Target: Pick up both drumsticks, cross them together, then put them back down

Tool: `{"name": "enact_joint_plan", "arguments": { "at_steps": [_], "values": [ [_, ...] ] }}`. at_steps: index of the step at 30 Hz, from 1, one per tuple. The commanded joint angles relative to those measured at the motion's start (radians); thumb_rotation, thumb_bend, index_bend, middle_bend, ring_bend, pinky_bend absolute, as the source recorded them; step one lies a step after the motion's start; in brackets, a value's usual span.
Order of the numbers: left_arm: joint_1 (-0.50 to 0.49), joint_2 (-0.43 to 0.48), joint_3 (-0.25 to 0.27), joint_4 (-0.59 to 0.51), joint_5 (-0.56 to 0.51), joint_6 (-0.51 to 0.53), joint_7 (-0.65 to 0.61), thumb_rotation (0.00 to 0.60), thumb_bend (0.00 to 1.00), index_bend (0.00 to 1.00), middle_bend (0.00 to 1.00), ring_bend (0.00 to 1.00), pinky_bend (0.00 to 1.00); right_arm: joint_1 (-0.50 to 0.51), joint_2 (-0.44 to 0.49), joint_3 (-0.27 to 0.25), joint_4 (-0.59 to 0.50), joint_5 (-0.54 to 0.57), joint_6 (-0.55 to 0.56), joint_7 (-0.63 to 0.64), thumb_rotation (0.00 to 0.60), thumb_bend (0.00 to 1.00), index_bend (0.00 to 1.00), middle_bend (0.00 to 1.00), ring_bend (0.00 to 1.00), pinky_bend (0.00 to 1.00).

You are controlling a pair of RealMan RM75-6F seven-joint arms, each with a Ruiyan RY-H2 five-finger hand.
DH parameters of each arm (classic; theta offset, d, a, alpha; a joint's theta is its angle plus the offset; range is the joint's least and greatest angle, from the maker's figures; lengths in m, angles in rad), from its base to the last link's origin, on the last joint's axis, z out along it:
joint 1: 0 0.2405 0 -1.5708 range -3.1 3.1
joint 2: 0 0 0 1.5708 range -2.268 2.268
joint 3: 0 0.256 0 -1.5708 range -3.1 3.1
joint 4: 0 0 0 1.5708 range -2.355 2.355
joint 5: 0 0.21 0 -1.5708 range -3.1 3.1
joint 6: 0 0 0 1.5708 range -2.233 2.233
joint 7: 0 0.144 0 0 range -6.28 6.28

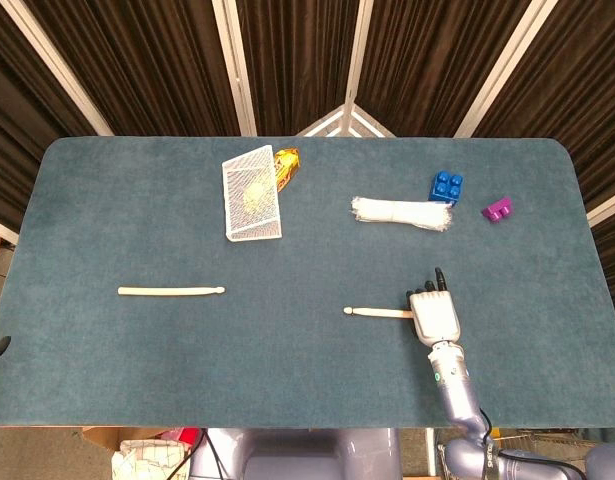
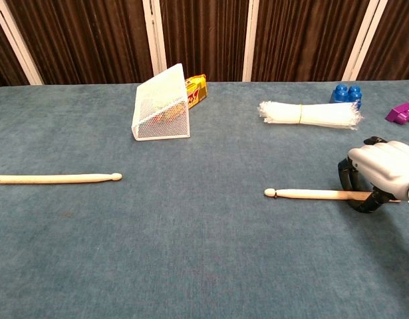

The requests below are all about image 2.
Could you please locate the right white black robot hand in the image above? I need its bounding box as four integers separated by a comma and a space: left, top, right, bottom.
337, 136, 409, 214

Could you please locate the pale wooden drumstick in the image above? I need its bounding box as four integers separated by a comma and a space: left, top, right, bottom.
0, 172, 123, 185

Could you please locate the white cable tie bundle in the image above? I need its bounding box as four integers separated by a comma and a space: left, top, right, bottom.
258, 101, 363, 131

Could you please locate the orange yellow small packet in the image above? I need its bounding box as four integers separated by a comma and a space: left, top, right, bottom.
150, 102, 187, 126

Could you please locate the white wire mesh basket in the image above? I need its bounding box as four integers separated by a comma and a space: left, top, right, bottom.
131, 62, 192, 142

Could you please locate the white partition frame post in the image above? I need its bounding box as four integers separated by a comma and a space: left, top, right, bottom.
0, 0, 44, 86
142, 0, 168, 76
242, 0, 260, 82
342, 0, 380, 81

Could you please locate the purple building block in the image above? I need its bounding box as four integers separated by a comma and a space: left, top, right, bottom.
385, 102, 409, 126

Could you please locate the wooden drumstick with dark ring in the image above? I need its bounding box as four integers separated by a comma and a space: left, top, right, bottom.
263, 187, 402, 203

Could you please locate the dark brown pleated curtain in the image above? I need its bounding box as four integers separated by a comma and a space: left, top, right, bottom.
0, 0, 409, 88

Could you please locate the teal blue table mat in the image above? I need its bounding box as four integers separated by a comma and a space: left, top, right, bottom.
0, 78, 409, 319

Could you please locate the blue building block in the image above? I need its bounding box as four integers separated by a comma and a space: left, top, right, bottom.
329, 84, 363, 110

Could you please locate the yellow snack package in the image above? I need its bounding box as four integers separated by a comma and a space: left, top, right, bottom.
185, 74, 207, 110

